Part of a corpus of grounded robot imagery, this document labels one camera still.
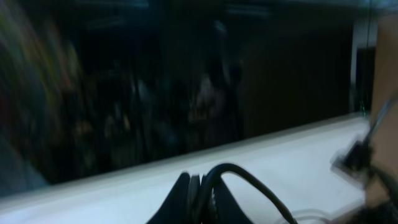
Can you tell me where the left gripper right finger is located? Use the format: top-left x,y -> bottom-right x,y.
206,179 -> 252,224

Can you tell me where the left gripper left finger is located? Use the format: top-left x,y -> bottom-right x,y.
147,172 -> 200,224

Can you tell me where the long black cable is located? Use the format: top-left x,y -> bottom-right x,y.
194,162 -> 299,224

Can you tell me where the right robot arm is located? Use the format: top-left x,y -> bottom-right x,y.
333,14 -> 397,224

